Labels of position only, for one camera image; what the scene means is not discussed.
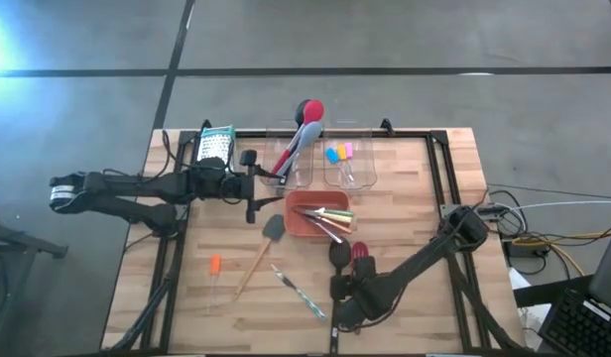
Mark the pink mini spatula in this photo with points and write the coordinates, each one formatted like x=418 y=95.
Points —
x=348 y=150

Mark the red spoon with steel neck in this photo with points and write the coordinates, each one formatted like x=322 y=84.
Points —
x=314 y=111

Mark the grey laptop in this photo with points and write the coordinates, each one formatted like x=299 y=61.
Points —
x=583 y=327

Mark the blue mini spatula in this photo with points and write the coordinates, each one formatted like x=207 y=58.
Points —
x=331 y=155

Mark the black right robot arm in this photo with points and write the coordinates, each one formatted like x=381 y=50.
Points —
x=414 y=268

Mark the black power brick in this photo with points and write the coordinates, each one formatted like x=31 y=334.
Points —
x=521 y=249

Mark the black clamp knob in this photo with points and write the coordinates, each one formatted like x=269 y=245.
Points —
x=205 y=125
x=386 y=125

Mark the teal-framed steel box grater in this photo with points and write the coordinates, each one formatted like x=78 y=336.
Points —
x=215 y=146

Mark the grey silicone spoon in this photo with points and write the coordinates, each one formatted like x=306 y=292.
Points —
x=309 y=135

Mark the black stand legs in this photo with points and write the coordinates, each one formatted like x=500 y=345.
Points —
x=28 y=243

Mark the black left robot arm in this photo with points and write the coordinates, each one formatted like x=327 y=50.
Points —
x=137 y=186

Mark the black metal table frame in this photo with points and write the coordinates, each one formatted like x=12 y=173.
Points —
x=409 y=134

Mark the orange plastic bin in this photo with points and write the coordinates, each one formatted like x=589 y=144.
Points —
x=291 y=223

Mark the clear plastic bin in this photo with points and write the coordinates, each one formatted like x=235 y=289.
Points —
x=305 y=173
x=367 y=168

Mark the yellow mini spatula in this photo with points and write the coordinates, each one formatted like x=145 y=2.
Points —
x=341 y=152

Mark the orange mini spatula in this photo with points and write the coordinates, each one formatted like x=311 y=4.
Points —
x=215 y=264

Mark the black slotted spoon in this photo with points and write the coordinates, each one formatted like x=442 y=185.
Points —
x=339 y=255

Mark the grey metal bracket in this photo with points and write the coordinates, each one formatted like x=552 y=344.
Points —
x=449 y=210

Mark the white paper sheet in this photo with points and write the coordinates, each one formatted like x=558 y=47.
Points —
x=531 y=322

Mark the red slotted spoon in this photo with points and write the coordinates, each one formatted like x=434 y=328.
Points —
x=360 y=250

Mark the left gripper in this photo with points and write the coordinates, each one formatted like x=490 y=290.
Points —
x=248 y=188

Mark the all-steel utensil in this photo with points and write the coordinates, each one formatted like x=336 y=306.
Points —
x=335 y=237

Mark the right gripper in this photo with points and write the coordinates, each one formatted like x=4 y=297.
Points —
x=341 y=287

